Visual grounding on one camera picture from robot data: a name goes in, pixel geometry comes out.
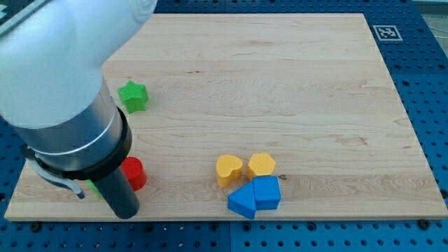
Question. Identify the wooden board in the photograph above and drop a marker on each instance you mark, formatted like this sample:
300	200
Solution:
311	90

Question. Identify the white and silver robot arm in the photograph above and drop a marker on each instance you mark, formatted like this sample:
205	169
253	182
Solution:
54	95

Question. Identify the blue cube block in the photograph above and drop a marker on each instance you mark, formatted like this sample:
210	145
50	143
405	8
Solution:
267	192

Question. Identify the blue triangle block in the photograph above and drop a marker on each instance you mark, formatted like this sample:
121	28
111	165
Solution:
242	201

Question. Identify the white fiducial marker tag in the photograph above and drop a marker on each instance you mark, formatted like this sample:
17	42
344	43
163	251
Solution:
387	33

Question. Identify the red cylinder block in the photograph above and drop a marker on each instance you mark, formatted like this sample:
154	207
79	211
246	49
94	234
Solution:
134	172

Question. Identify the yellow hexagon block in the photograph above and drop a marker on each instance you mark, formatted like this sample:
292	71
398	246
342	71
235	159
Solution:
260	164

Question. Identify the yellow heart block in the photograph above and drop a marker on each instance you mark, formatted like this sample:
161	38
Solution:
228	170

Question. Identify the green star block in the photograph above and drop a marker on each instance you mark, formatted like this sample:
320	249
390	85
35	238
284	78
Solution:
133	96

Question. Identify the green circle block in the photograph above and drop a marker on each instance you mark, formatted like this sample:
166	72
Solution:
94	189

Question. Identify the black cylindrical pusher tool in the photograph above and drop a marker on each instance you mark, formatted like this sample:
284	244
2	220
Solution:
118	193

